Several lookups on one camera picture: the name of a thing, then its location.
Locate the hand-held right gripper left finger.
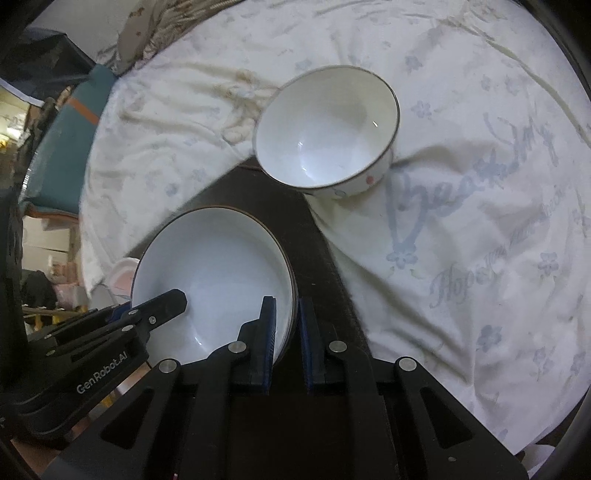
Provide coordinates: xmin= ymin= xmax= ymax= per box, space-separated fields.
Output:
xmin=41 ymin=296 xmax=279 ymax=480

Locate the pink strawberry plate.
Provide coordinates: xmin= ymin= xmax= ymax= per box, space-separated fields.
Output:
xmin=107 ymin=257 xmax=142 ymax=302

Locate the crumpled beige blanket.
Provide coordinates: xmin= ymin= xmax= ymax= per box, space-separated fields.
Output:
xmin=113 ymin=0 xmax=232 ymax=77

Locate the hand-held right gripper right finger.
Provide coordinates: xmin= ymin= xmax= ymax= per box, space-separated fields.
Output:
xmin=298 ymin=298 xmax=530 ymax=480

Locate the large white bowl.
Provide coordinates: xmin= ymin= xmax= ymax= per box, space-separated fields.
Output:
xmin=139 ymin=205 xmax=300 ymax=365

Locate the teal padded bed rail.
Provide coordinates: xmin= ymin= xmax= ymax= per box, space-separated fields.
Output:
xmin=21 ymin=64 xmax=117 ymax=217

